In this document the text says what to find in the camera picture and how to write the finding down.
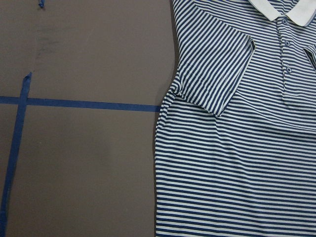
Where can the blue white striped polo shirt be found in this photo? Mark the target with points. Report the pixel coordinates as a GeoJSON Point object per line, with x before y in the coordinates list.
{"type": "Point", "coordinates": [235, 142]}

